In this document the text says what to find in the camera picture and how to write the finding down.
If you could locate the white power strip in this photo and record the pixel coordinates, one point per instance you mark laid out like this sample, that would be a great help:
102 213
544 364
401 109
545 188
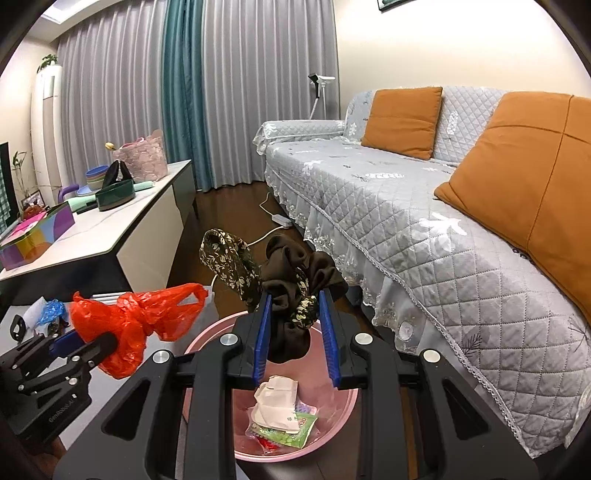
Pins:
282 220

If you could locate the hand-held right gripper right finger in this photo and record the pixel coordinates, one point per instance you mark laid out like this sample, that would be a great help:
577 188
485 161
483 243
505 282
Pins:
328 341

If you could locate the pink plastic bin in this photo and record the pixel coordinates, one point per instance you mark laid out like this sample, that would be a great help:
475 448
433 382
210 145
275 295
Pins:
323 415

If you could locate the red plastic bag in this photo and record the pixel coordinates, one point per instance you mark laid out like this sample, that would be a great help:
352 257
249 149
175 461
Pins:
138 318

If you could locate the pink quilted bag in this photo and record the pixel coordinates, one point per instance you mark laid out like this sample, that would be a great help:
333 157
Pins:
143 159

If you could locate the pink card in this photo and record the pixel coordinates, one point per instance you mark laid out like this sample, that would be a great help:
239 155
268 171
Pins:
23 229

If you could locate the stack of coloured bowls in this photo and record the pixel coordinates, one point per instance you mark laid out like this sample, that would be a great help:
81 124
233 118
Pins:
94 177

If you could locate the framed wall painting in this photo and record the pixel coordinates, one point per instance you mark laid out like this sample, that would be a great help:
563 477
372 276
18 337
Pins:
392 4

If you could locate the grey quilted sofa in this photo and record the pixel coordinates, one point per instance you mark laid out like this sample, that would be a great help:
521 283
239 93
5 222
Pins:
369 207

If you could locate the small photo frame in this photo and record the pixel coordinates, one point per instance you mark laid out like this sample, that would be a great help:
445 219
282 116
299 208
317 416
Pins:
31 201

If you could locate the red teapot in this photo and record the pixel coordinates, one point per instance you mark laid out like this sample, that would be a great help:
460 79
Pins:
33 212

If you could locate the white floor lamp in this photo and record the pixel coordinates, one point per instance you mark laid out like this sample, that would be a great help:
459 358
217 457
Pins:
318 81

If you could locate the thin leafy plant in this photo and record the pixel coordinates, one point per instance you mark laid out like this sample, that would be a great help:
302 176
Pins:
18 161

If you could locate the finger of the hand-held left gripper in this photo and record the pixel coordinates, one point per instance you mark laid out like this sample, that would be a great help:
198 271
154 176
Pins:
94 353
67 344

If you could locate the grey curtain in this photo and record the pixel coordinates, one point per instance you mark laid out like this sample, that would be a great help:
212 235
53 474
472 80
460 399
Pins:
268 83
115 92

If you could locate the teal curtain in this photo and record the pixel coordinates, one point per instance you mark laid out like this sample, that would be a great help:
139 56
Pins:
182 92

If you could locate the purple plastic scoop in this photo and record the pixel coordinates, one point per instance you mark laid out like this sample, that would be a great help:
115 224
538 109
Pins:
69 189

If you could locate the large orange cushion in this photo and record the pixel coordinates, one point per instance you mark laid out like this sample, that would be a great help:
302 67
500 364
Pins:
531 184

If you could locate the green potted plant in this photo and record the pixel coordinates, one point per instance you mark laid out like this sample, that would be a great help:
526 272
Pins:
48 61

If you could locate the white tower air conditioner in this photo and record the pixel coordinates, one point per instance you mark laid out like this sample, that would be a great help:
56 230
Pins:
46 129

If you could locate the white bubble wrap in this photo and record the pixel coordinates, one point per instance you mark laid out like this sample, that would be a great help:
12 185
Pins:
33 314

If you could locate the white paper bag green print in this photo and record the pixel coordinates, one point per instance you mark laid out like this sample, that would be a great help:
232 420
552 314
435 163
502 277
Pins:
277 401

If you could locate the small orange cushion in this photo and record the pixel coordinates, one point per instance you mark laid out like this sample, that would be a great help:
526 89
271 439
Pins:
401 122

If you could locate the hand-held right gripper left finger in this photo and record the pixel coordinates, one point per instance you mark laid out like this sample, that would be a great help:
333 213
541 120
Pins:
262 341

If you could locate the floral fabric headband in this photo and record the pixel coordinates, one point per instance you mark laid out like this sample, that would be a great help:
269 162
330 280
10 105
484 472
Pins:
226 256

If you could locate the colourful rectangular box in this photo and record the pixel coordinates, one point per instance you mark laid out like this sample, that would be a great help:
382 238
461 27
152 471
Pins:
41 235

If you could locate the blue plastic wrapper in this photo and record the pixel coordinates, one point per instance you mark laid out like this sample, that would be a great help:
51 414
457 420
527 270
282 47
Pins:
53 310

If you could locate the black television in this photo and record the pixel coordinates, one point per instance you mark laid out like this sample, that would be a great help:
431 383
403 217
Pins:
4 161

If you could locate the dark green round bowl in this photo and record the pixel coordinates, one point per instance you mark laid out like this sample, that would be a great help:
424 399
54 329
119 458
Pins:
115 196

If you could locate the mint green flat item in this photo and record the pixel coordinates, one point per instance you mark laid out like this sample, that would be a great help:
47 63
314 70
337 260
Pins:
143 185

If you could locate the green snack pouch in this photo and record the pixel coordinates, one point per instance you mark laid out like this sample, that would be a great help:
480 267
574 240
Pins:
300 431

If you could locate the white-top coffee table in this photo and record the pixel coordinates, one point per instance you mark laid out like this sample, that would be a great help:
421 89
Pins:
115 221

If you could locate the dark brown scrunchie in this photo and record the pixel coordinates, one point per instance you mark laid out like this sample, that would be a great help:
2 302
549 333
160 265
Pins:
286 258

